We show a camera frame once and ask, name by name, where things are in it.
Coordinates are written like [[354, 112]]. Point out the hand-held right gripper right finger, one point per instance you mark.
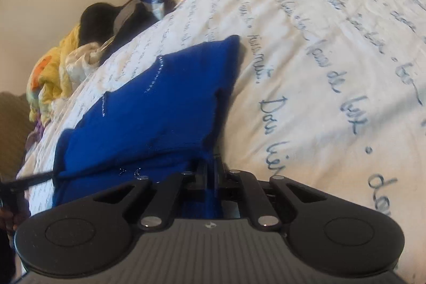
[[218, 176]]

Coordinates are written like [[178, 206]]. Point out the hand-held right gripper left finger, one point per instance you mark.
[[202, 177]]

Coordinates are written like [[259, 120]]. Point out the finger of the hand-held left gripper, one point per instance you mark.
[[31, 180]]

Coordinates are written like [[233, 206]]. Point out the blue knit garment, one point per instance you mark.
[[143, 117]]

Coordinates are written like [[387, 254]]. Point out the person's left hand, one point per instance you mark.
[[18, 220]]

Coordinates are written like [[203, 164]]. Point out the purple cloth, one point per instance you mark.
[[38, 131]]

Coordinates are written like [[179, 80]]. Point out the brown woven chair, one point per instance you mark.
[[13, 131]]

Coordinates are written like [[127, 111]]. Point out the yellow floral cloth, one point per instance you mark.
[[51, 71]]

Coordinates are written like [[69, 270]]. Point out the cream satin cloth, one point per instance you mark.
[[81, 61]]

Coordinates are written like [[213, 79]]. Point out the white script printed bed sheet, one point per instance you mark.
[[316, 71]]

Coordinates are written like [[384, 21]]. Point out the black hat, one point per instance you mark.
[[98, 22]]

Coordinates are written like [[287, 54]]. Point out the dark grey garment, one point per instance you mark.
[[133, 21]]

